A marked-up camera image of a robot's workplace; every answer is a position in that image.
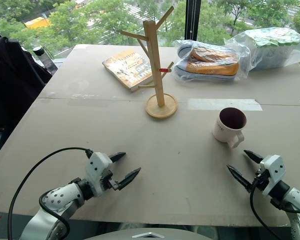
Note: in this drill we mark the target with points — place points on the clear plastic shoe bag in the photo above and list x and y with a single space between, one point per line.
242 60

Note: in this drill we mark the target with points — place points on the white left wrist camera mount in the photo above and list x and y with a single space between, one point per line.
97 167

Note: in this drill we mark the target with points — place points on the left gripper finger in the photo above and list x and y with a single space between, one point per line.
130 178
117 156

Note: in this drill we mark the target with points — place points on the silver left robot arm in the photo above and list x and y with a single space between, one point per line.
57 200

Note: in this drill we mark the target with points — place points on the yellow truck outside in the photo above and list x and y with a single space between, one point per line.
37 23

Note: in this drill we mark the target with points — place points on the dark jacket on chair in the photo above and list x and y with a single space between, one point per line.
12 87

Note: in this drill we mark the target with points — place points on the clear bag of green packets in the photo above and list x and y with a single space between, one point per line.
275 50

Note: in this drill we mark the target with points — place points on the dark water bottle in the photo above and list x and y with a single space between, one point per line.
43 58

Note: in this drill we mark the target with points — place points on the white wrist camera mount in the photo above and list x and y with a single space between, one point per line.
97 167
273 172

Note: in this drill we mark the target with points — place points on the wooden mug tree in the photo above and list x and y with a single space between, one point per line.
156 75

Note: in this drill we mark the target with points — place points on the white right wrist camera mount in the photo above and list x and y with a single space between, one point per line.
273 172

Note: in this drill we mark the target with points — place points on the white mug with dark inside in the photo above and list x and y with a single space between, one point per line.
222 130

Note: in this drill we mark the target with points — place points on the orange canvas sneaker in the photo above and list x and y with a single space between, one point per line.
210 68
207 53

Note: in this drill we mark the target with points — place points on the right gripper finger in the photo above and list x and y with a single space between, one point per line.
252 156
240 177

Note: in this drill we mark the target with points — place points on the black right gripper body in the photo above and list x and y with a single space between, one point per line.
260 181

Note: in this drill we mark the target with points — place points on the illustrated paperback book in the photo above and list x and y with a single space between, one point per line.
127 68

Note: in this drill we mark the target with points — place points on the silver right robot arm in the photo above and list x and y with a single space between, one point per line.
297 207

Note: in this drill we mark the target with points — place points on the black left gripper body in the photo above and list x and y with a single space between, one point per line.
110 181

